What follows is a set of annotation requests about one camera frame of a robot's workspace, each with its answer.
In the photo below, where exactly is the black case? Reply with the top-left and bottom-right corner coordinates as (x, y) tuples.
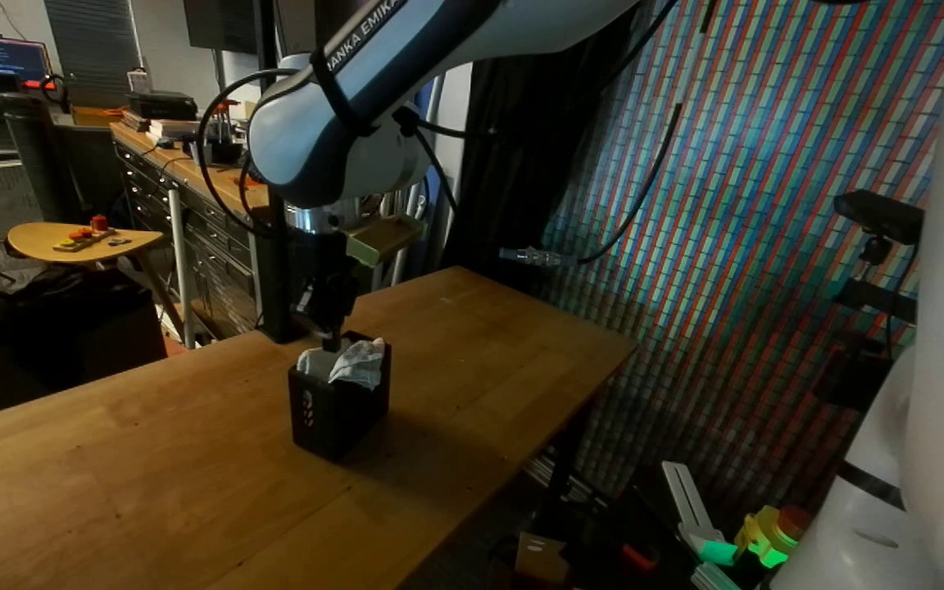
(126, 90), (199, 122)

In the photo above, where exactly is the black cable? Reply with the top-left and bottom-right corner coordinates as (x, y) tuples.
(498, 0), (720, 268)

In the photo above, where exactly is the window blind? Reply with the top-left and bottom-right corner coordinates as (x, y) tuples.
(43, 0), (143, 84)

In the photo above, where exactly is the white cloth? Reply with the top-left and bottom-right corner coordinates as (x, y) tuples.
(297, 337), (386, 391)

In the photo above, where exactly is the multicoloured patterned backdrop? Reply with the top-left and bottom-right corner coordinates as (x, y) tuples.
(521, 0), (944, 525)

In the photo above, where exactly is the black post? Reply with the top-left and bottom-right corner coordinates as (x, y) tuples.
(254, 0), (302, 344)

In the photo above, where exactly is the wooden workbench with drawers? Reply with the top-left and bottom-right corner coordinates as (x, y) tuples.
(110, 121), (278, 338)

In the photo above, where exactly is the yellow emergency stop button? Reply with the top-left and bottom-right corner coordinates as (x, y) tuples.
(733, 505), (812, 568)

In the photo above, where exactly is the white clamp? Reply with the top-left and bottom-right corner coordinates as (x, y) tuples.
(660, 461), (742, 590)

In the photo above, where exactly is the camera on mount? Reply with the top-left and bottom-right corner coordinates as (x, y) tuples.
(815, 189), (926, 412)

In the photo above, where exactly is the white pole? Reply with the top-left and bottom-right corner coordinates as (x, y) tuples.
(166, 186), (197, 350)

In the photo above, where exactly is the black bag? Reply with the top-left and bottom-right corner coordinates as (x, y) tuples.
(0, 265), (169, 396)

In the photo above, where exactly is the round wooden table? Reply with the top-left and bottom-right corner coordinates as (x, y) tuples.
(6, 220), (164, 266)

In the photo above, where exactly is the small cardboard box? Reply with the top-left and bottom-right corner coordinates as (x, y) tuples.
(514, 532), (573, 585)

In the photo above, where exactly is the tray of coloured blocks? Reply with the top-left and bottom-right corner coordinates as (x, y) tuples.
(52, 228), (118, 253)

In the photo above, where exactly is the black office chair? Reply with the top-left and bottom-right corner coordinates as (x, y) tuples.
(0, 91), (73, 224)

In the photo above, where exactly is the black box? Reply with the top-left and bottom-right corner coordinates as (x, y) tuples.
(288, 329), (393, 462)

